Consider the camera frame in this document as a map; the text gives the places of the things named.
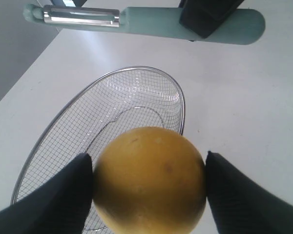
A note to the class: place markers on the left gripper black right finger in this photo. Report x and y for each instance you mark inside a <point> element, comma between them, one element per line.
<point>239,205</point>

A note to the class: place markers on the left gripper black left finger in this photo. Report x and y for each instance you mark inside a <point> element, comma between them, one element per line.
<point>60,206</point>

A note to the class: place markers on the yellow lemon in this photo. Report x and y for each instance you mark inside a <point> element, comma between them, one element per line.
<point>150,180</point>

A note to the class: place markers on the teal handled vegetable peeler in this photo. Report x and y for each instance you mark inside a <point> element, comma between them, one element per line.
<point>243,27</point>

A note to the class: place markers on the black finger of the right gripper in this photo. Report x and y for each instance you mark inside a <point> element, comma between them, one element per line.
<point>203,17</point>

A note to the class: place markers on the oval wire mesh basket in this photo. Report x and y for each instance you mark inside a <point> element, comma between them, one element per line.
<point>121,100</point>

